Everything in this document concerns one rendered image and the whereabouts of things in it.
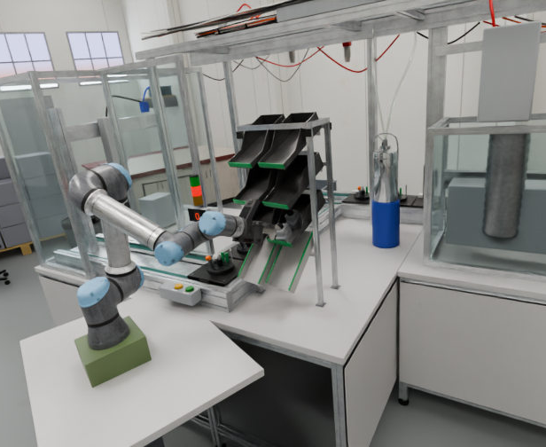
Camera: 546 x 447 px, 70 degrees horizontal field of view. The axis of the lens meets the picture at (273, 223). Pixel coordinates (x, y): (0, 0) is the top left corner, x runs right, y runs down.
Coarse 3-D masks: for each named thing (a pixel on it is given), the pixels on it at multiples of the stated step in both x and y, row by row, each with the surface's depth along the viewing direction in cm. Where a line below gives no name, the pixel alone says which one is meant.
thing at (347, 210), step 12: (324, 192) 315; (336, 192) 310; (348, 192) 305; (324, 204) 291; (336, 204) 280; (348, 204) 277; (360, 204) 274; (348, 216) 279; (360, 216) 274; (408, 216) 256; (420, 216) 252
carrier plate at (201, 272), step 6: (204, 264) 202; (240, 264) 197; (198, 270) 196; (204, 270) 196; (234, 270) 192; (192, 276) 190; (198, 276) 190; (204, 276) 189; (210, 276) 188; (216, 276) 188; (222, 276) 187; (228, 276) 186; (234, 276) 186; (210, 282) 184; (216, 282) 182; (222, 282) 181; (228, 282) 181
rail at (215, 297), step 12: (144, 276) 200; (156, 276) 197; (168, 276) 195; (144, 288) 204; (156, 288) 199; (204, 288) 179; (216, 288) 178; (228, 288) 177; (204, 300) 182; (216, 300) 177; (228, 300) 174; (228, 312) 176
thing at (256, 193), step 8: (256, 168) 173; (264, 168) 177; (248, 176) 170; (256, 176) 174; (264, 176) 174; (272, 176) 163; (248, 184) 171; (256, 184) 171; (264, 184) 169; (272, 184) 164; (240, 192) 168; (248, 192) 169; (256, 192) 166; (264, 192) 161; (240, 200) 162
